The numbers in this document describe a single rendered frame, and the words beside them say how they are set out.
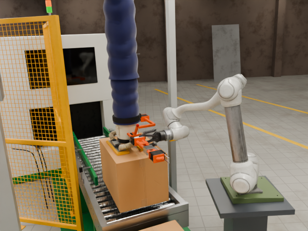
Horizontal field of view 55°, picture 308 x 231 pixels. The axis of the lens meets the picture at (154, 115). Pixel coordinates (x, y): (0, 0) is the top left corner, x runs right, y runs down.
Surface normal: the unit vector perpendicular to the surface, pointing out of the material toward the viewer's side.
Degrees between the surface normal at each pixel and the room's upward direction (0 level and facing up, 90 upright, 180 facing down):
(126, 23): 80
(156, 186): 90
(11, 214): 90
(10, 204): 90
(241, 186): 92
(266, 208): 0
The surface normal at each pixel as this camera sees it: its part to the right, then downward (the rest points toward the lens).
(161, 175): 0.37, 0.22
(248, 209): -0.04, -0.97
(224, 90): -0.43, 0.09
